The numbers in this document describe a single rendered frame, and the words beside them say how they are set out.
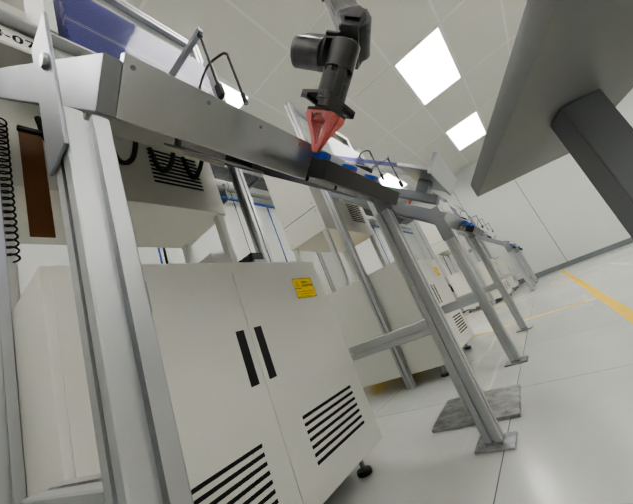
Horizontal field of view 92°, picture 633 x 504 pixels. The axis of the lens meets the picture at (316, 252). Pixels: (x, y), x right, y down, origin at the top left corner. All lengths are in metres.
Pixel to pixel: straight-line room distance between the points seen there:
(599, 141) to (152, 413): 0.67
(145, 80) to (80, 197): 0.19
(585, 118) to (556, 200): 7.65
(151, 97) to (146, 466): 0.39
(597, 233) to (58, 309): 8.23
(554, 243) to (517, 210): 1.00
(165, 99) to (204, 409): 0.50
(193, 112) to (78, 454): 0.48
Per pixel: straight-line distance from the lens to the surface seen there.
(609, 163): 0.65
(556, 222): 8.25
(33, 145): 1.21
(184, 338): 0.65
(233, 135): 0.53
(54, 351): 0.59
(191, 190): 1.34
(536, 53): 0.48
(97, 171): 0.36
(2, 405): 0.78
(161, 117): 0.47
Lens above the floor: 0.35
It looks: 16 degrees up
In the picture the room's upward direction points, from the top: 22 degrees counter-clockwise
